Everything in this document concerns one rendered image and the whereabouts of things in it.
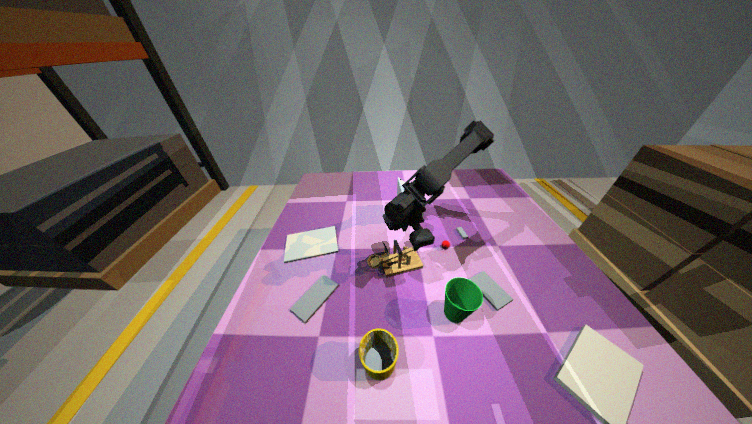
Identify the yellow open cylinder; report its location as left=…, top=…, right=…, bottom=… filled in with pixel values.
left=358, top=328, right=399, bottom=380

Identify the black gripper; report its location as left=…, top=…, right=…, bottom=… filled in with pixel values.
left=408, top=207, right=435, bottom=252

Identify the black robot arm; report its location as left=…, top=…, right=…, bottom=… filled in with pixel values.
left=383, top=121, right=494, bottom=231

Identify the green cup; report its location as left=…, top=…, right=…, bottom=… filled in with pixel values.
left=444, top=277, right=483, bottom=324

